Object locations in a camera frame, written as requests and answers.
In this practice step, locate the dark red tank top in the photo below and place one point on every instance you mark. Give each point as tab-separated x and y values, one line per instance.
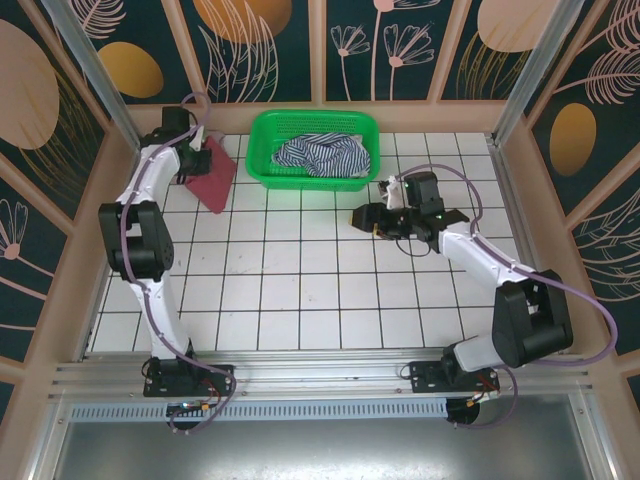
217	185

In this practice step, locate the aluminium mounting rail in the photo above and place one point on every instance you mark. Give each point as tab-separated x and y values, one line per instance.
325	372

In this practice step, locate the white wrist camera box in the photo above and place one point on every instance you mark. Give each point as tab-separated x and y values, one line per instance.
391	192
200	139

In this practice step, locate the green plastic basket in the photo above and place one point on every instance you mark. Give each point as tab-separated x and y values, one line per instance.
257	165

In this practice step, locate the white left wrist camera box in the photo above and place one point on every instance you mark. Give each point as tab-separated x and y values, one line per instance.
200	139

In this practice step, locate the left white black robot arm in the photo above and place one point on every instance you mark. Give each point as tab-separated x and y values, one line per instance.
160	310

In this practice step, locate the aluminium frame post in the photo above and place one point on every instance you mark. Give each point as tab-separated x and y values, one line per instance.
97	80
538	75

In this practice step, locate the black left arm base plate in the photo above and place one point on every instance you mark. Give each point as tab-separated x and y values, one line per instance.
220	375

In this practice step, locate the shiny metal sheet panel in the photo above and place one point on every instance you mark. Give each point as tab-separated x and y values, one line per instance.
320	450

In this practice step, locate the aluminium side rail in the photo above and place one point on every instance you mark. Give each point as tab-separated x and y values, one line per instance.
510	200

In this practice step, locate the blue white striped tank top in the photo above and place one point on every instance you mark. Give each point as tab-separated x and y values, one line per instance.
325	155

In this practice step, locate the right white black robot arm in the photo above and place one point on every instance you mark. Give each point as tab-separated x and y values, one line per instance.
475	255

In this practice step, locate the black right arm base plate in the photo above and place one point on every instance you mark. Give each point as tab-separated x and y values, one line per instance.
425	375

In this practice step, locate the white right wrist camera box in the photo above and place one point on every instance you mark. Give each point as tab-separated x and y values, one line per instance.
391	192

